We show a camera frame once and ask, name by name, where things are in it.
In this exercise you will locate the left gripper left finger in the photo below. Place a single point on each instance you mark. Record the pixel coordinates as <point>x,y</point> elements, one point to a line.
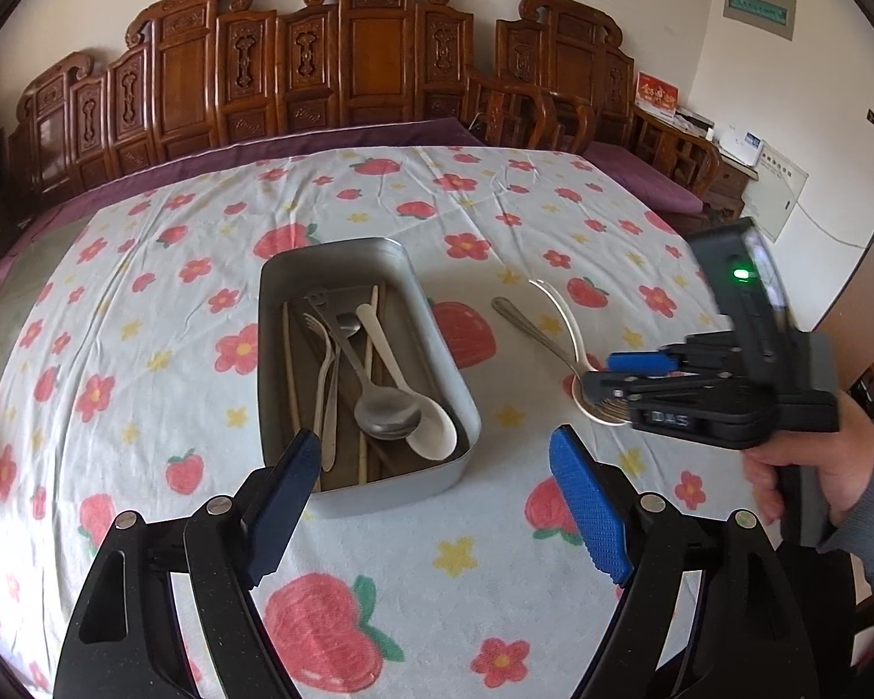
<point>231,544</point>

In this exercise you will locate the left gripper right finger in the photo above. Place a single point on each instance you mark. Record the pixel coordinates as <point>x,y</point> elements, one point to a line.
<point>639,541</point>

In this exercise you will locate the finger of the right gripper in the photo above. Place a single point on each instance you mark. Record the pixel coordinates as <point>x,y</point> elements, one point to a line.
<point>602,386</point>
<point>642,363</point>

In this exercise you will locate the metal spoon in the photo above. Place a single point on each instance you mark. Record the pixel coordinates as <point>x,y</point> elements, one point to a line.
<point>608,413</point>
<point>384,413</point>

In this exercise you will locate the metal fork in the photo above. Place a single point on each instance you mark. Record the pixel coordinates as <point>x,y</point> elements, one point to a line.
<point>508,310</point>

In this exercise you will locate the white plastic spoon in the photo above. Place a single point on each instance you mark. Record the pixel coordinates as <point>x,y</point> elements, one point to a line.
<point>328,439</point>
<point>434,437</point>

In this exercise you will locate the white plastic fork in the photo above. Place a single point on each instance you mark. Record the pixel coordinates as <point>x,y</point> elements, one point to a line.
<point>321,386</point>

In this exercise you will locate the dark brown wooden chopstick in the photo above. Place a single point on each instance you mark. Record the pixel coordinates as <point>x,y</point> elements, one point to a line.
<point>349,392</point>

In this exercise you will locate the person's right hand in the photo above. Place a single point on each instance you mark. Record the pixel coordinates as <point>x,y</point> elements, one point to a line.
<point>843,462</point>

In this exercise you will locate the purple seat cushion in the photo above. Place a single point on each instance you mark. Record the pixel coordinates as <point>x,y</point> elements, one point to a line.
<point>647,184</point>

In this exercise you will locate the floral white tablecloth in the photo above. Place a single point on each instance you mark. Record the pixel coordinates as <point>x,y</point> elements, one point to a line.
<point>129,343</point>

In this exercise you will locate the metal rectangular tray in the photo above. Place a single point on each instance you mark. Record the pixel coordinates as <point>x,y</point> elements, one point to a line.
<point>346,271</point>

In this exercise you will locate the red printed box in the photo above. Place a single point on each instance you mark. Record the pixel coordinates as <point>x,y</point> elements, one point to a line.
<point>655,95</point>

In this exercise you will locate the wooden armchair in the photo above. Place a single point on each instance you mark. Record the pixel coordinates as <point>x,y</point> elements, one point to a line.
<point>511,113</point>

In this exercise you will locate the carved wooden bench backrest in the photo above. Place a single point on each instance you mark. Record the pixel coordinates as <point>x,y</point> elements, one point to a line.
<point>197,75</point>

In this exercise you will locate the wall electrical panel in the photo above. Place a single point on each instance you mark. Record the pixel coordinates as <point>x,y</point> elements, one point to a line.
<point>774,16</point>

